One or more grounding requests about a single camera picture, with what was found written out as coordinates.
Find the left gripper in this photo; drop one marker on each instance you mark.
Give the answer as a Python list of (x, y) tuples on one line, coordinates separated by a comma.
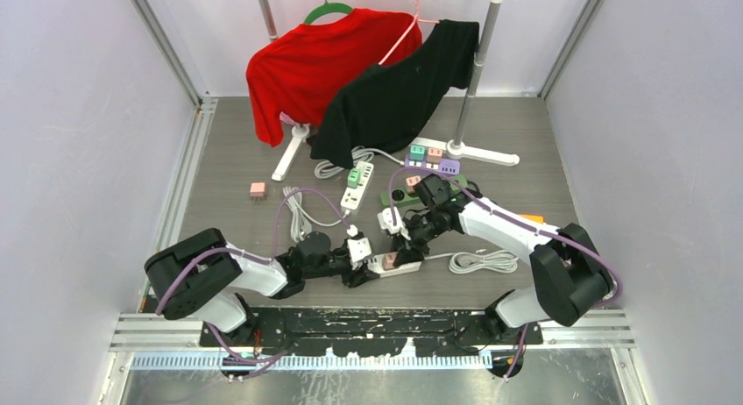
[(354, 277)]

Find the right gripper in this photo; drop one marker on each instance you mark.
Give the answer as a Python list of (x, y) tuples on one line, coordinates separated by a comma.
[(416, 252)]

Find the pink plug adapter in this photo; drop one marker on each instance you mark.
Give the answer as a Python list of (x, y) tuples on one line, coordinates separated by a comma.
[(258, 191), (389, 261)]

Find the white power strip with USB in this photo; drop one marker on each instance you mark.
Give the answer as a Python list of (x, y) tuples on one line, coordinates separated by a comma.
[(406, 269)]

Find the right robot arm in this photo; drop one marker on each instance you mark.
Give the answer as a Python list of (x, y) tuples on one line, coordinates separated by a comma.
[(569, 276)]

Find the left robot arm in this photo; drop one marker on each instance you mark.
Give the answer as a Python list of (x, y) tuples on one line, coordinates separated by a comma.
[(205, 275)]

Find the green plug adapter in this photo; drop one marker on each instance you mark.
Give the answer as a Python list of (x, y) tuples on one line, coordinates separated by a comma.
[(353, 178)]

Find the teal plug adapter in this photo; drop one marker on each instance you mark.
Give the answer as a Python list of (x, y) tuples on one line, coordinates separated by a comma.
[(417, 153)]

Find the green power strip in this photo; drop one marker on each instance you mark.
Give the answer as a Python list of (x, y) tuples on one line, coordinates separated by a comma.
[(402, 199)]

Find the pink adapter on green strip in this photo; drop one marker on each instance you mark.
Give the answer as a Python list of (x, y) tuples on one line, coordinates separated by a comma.
[(411, 182)]

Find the white power strip upright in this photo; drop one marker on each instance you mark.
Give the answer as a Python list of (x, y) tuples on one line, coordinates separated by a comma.
[(352, 198)]

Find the purple power strip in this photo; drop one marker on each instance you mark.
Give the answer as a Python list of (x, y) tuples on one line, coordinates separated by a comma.
[(445, 166)]

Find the pink adapter on purple strip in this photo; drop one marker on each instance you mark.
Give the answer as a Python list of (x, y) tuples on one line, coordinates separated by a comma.
[(434, 155)]

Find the white clothes rack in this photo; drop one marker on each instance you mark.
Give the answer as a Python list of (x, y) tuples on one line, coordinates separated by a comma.
[(454, 148)]

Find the orange power strip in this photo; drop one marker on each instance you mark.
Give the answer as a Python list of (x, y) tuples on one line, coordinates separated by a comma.
[(533, 218)]

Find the black t-shirt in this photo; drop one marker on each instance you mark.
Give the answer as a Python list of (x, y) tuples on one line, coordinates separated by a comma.
[(387, 107)]

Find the red t-shirt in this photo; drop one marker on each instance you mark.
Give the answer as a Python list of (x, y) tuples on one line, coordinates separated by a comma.
[(299, 73)]

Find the pink clothes hanger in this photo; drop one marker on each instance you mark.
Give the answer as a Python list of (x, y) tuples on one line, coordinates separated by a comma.
[(415, 21)]

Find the green clothes hanger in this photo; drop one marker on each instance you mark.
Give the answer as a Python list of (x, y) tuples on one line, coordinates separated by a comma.
[(327, 8)]

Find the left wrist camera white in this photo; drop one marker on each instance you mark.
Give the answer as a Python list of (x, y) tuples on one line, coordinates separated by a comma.
[(358, 245)]

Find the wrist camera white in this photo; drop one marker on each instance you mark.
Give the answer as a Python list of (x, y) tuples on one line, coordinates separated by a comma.
[(358, 245), (391, 223)]

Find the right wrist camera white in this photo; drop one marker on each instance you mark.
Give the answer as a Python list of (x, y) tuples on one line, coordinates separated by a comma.
[(391, 223)]

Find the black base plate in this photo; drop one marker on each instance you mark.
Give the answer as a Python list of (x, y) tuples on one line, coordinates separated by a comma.
[(363, 333)]

